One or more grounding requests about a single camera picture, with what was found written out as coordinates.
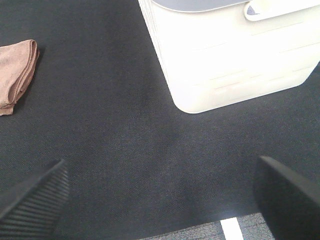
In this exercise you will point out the white plastic basket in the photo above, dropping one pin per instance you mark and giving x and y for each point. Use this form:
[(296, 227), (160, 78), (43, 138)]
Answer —
[(220, 52)]

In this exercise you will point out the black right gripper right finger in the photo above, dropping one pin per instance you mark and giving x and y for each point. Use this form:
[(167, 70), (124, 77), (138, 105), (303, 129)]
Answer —
[(288, 201)]

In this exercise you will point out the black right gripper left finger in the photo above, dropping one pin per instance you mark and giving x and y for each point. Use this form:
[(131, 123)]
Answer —
[(31, 209)]

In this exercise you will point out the brown folded towel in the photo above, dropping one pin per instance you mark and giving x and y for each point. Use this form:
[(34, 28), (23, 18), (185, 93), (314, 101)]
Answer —
[(17, 67)]

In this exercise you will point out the black table cloth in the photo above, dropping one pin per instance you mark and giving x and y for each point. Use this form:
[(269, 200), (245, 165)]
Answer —
[(138, 166)]

